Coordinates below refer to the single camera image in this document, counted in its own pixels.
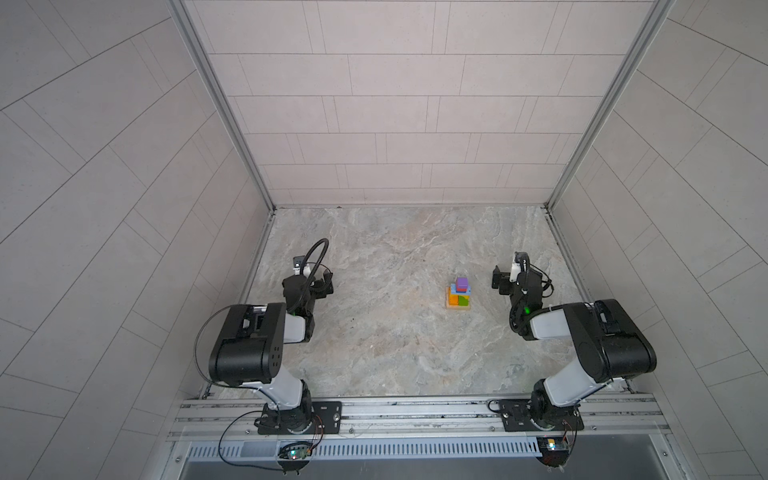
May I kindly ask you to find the light blue wood block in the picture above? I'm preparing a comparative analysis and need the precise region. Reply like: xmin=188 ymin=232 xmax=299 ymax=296
xmin=449 ymin=284 xmax=471 ymax=296

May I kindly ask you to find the natural wood block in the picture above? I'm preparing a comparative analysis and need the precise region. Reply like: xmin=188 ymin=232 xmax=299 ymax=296
xmin=445 ymin=288 xmax=471 ymax=310

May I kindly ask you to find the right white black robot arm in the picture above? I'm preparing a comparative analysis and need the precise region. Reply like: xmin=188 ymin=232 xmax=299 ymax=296
xmin=491 ymin=264 xmax=657 ymax=431

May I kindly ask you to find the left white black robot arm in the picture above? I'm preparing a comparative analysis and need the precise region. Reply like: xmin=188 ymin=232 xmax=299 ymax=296
xmin=208 ymin=269 xmax=341 ymax=435

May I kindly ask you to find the left green circuit board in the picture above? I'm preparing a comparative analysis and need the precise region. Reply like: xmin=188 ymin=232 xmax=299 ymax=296
xmin=277 ymin=441 xmax=313 ymax=461

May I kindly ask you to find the right yellow circuit board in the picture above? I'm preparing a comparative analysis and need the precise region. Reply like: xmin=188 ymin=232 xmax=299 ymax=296
xmin=536 ymin=437 xmax=571 ymax=468

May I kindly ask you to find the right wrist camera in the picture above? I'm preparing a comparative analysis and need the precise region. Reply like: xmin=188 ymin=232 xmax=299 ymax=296
xmin=510 ymin=251 xmax=530 ymax=283

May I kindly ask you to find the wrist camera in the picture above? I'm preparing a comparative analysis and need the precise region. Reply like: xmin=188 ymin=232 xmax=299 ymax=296
xmin=510 ymin=251 xmax=530 ymax=283
xmin=293 ymin=256 xmax=313 ymax=277

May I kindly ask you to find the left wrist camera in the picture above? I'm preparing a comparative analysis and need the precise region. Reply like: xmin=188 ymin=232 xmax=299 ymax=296
xmin=293 ymin=256 xmax=313 ymax=277

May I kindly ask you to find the left black cable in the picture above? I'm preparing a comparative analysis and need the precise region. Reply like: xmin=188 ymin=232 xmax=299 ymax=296
xmin=192 ymin=302 xmax=268 ymax=391

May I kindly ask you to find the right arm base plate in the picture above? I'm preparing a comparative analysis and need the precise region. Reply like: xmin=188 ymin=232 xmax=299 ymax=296
xmin=488 ymin=399 xmax=584 ymax=432

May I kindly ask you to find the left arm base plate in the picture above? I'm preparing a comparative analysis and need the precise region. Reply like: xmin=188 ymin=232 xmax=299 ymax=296
xmin=254 ymin=401 xmax=342 ymax=435

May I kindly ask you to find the aluminium mounting rail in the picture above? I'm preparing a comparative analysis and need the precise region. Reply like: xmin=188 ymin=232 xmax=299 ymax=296
xmin=167 ymin=393 xmax=671 ymax=441

